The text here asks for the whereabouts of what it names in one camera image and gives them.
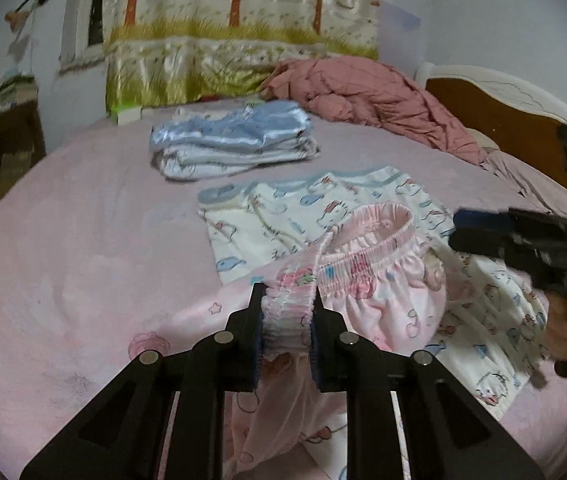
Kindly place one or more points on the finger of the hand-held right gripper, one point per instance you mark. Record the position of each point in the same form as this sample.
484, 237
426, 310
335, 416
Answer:
478, 220
478, 245

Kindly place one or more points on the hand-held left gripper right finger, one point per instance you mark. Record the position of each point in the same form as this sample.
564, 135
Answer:
328, 355

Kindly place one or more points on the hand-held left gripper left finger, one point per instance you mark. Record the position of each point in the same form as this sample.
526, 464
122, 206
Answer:
251, 340

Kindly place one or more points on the pink printed pants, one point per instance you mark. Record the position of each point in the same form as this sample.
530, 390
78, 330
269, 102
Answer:
383, 305

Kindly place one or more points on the white printed pants blue waistband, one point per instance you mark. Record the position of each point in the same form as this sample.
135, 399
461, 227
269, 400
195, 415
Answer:
263, 230

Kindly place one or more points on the folded blue satin pants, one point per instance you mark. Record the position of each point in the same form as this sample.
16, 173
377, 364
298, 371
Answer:
243, 120

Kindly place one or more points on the mauve pillow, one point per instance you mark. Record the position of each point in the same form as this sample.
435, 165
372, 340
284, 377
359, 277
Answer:
523, 175

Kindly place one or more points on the white and wooden headboard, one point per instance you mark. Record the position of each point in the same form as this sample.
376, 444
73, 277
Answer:
488, 105

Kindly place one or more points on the pink quilt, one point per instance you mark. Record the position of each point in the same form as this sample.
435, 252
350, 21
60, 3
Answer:
363, 90

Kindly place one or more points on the pink bed sheet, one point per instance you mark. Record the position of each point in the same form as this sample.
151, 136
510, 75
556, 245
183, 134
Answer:
88, 260

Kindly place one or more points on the folded white printed clothes pile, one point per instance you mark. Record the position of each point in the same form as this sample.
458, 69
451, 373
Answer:
223, 160

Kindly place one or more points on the green and white box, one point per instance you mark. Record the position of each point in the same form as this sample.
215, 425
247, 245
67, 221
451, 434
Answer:
131, 116

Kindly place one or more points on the tree printed satin curtain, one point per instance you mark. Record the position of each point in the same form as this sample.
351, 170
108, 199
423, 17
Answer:
213, 35

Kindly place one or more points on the dark wooden side cabinet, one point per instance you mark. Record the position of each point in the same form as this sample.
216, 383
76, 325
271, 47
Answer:
8, 140

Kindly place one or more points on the pile of papers and clutter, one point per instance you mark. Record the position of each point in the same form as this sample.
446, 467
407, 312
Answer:
8, 90

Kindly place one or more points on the white window frame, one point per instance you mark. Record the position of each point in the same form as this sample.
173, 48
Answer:
75, 35

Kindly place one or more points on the pink wall lamp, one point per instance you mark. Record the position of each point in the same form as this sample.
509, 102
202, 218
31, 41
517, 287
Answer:
15, 17

